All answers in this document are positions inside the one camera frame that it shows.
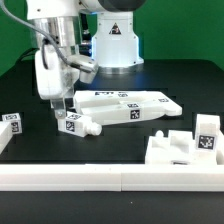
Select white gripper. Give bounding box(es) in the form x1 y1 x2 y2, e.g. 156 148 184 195
35 45 80 119

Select white chair seat plate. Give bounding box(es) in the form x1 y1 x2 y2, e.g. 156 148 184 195
145 130 224 165

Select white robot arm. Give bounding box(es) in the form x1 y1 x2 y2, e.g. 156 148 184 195
26 0 146 119

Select white chair back pieces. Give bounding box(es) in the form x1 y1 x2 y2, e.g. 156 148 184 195
73 91 182 125

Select small white tagged cube left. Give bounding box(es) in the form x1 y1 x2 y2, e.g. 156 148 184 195
2 113 22 134

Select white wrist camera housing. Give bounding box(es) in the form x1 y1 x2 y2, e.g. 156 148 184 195
68 55 99 84

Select white U-shaped fence wall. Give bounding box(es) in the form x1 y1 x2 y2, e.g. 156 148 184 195
0 121 224 193

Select grey braided hose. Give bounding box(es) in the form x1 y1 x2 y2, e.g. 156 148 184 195
0 0 74 71

